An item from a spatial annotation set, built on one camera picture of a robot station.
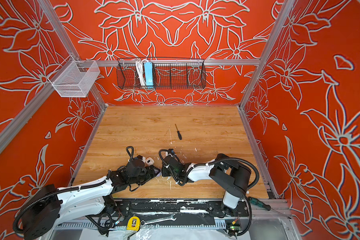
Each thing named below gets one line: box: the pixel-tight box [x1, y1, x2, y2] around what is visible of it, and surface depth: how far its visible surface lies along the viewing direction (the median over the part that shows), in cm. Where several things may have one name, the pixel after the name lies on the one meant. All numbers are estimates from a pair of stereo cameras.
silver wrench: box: [140, 214, 177, 226], surface depth 71 cm
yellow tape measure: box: [126, 216, 141, 232], surface depth 69 cm
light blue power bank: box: [144, 62, 154, 89], surface depth 91 cm
